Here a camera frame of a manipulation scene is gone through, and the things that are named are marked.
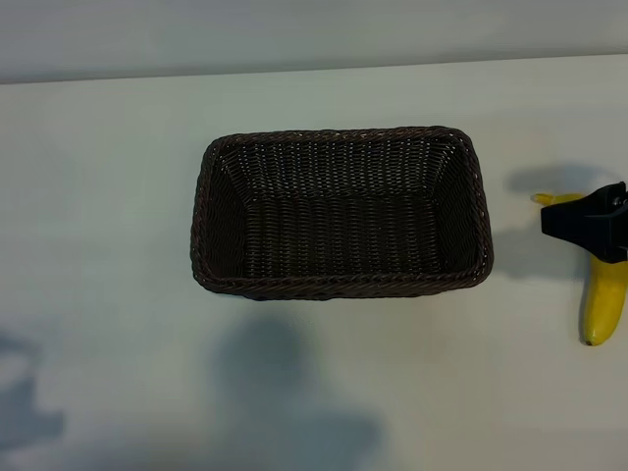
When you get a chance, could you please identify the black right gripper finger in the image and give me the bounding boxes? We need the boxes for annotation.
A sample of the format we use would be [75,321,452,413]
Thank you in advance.
[540,181,628,224]
[540,219,628,267]

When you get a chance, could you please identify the yellow banana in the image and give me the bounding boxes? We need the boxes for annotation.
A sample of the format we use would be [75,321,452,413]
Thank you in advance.
[531,191,628,347]

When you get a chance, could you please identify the dark brown wicker basket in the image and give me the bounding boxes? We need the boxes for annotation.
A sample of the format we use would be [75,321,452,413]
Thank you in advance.
[189,126,495,301]

